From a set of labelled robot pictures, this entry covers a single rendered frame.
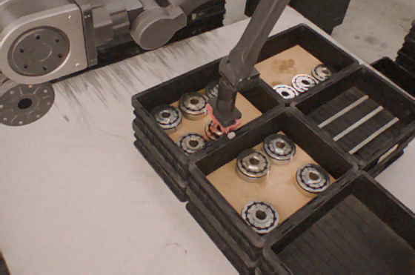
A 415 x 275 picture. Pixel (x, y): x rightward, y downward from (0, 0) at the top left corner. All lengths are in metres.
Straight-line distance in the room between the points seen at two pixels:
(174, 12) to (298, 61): 1.03
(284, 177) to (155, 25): 0.73
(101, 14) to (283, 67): 1.08
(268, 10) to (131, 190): 0.72
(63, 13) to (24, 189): 0.88
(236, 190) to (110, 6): 0.72
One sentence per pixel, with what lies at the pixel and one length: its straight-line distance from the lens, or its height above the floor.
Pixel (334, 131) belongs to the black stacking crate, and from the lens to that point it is 1.53.
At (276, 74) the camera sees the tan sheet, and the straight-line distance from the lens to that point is 1.67.
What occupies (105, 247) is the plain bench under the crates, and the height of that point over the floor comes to 0.70.
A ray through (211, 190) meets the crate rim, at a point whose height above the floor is 0.93.
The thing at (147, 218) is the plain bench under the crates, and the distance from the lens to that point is 1.38.
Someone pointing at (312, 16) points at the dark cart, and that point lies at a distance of 3.06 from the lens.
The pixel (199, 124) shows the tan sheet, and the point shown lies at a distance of 1.44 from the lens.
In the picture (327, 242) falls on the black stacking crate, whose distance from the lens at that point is 1.28.
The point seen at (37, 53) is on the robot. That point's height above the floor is 1.45.
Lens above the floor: 1.89
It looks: 43 degrees down
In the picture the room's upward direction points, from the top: 10 degrees clockwise
